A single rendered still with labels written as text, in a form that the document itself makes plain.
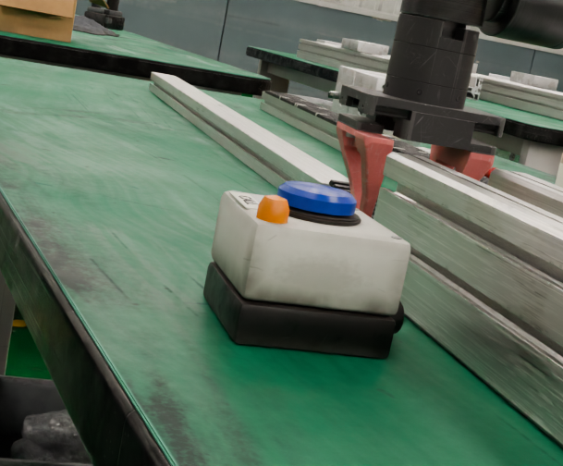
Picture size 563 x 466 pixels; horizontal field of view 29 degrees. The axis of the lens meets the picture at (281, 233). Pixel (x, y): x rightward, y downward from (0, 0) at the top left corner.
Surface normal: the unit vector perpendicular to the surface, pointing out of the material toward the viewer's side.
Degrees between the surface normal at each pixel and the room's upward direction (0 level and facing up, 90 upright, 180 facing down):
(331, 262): 90
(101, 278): 0
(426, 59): 90
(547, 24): 121
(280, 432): 0
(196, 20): 90
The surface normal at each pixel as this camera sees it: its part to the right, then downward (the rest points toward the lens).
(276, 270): 0.26, 0.23
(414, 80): -0.38, 0.11
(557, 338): -0.95, -0.13
